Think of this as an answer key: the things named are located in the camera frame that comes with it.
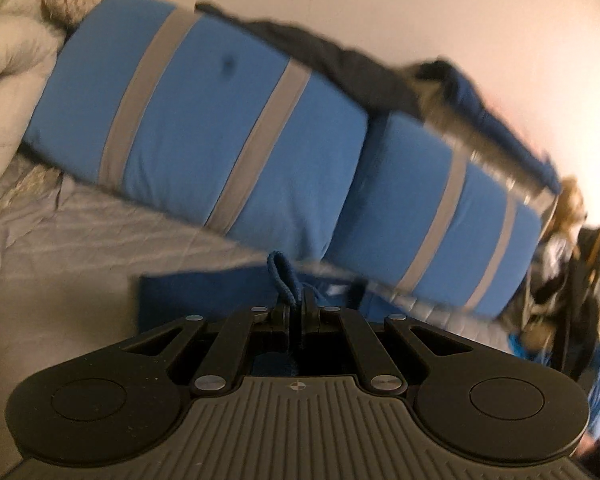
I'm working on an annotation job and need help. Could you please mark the brown teddy bear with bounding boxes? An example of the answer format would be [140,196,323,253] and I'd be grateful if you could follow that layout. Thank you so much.
[546,176,588,243]

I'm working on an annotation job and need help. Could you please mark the blue pillow, grey stripes, right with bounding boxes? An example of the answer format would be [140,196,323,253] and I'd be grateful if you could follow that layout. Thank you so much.
[325,113,541,316]

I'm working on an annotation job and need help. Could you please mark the blue pillow, grey stripes, left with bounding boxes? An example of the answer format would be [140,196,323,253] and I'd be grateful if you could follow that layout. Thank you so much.
[24,0,367,259]

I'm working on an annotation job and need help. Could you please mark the black garment behind pillows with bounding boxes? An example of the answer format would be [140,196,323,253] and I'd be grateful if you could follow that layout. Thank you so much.
[195,1,424,122]

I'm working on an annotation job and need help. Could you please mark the blue t-shirt with logo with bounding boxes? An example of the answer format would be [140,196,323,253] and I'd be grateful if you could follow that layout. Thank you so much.
[138,250,397,331]

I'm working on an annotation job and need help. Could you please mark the grey quilted bed cover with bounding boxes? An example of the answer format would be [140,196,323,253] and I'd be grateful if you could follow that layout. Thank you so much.
[0,154,512,480]

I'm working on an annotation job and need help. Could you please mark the blue pillow, grey stripes, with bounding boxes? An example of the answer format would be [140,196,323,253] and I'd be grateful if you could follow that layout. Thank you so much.
[325,113,541,316]
[24,0,367,259]

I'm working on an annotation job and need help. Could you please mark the beige quilted comforter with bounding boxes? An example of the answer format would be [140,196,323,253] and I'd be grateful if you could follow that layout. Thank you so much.
[0,0,167,212]

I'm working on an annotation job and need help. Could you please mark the black bag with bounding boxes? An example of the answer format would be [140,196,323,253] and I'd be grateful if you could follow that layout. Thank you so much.
[504,226,600,380]

